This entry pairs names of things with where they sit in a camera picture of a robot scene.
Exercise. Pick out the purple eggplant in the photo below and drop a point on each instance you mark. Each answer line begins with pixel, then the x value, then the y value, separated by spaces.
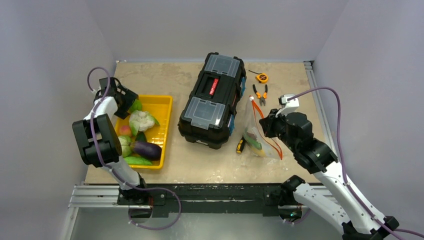
pixel 147 150

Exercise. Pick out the pale green cabbage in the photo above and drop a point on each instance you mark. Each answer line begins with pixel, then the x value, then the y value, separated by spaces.
pixel 125 143

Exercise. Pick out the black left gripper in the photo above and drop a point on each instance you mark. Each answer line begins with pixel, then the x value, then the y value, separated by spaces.
pixel 129 98

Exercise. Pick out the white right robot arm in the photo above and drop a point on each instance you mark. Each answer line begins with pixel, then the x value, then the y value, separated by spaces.
pixel 351 214

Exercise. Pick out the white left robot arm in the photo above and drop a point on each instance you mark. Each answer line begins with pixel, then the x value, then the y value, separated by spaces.
pixel 98 142

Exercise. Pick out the orange handled pliers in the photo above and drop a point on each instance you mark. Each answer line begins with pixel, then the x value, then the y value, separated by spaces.
pixel 261 96

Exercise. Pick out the yellow plastic tray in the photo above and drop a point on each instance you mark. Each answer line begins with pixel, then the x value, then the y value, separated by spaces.
pixel 160 106

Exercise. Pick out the yellow tape measure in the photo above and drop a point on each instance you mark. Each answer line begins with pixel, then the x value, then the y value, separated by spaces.
pixel 260 77

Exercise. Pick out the clear zip top bag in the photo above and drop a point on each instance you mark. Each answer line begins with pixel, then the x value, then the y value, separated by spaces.
pixel 251 124

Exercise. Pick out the white cauliflower with leaves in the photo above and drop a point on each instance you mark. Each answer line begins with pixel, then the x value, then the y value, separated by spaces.
pixel 140 121

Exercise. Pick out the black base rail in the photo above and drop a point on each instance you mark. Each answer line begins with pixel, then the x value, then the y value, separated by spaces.
pixel 267 199

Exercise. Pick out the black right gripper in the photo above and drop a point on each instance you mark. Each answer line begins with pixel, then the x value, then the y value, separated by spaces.
pixel 269 122

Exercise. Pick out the dark green avocado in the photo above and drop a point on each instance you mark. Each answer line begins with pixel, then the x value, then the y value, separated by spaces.
pixel 140 137

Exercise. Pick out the long green chili pepper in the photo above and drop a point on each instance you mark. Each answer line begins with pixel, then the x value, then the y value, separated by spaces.
pixel 251 139

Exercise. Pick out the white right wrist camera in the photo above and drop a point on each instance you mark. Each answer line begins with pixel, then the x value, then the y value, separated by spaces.
pixel 288 104

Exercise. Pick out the screwdriver with yellow handle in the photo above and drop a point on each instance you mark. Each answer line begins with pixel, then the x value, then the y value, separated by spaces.
pixel 241 145

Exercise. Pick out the yellow corn cob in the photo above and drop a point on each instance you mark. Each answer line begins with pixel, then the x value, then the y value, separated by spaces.
pixel 258 152

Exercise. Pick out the pink peach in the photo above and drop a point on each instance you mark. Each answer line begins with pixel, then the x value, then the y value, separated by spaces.
pixel 125 130

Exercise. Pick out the small green cabbage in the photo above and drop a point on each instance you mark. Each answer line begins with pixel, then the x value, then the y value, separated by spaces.
pixel 136 106

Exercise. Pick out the black plastic toolbox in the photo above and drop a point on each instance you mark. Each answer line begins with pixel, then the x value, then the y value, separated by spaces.
pixel 209 115

